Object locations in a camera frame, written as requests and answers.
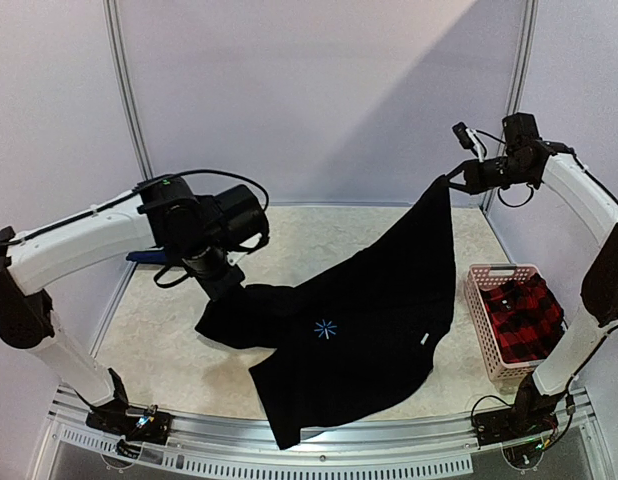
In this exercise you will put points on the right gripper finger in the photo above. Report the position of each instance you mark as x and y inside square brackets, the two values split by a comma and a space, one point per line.
[453, 173]
[458, 187]

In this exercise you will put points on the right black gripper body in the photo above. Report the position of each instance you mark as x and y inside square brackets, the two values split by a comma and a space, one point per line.
[470, 174]

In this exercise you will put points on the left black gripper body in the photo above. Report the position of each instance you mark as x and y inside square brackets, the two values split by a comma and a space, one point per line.
[217, 287]

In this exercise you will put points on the black garment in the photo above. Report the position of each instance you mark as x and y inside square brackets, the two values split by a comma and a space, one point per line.
[356, 339]

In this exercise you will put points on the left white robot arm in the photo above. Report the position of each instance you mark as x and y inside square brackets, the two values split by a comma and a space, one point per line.
[206, 235]

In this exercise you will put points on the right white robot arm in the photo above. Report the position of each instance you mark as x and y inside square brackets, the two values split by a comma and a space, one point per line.
[528, 159]

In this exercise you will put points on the pink perforated laundry basket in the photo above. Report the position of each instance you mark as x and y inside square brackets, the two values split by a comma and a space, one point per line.
[486, 277]

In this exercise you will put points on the folded blue garment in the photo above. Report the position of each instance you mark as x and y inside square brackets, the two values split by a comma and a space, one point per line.
[147, 257]

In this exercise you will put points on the red black plaid shirt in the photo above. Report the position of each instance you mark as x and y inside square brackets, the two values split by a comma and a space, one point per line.
[526, 318]

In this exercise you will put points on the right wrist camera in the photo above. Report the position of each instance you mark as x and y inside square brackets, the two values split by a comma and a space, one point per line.
[469, 140]

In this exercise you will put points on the right aluminium corner post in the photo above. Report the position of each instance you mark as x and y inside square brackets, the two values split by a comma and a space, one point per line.
[522, 56]

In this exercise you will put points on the aluminium corner post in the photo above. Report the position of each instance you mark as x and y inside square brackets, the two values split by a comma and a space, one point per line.
[522, 56]
[121, 69]

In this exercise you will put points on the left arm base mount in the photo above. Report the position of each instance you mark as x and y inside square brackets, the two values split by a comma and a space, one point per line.
[134, 423]

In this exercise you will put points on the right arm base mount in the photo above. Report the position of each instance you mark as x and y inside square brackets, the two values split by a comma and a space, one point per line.
[530, 413]

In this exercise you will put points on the left aluminium corner post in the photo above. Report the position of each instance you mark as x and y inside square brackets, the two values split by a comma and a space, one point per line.
[121, 69]

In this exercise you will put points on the aluminium front rail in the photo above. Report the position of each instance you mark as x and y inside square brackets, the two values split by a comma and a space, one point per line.
[207, 447]

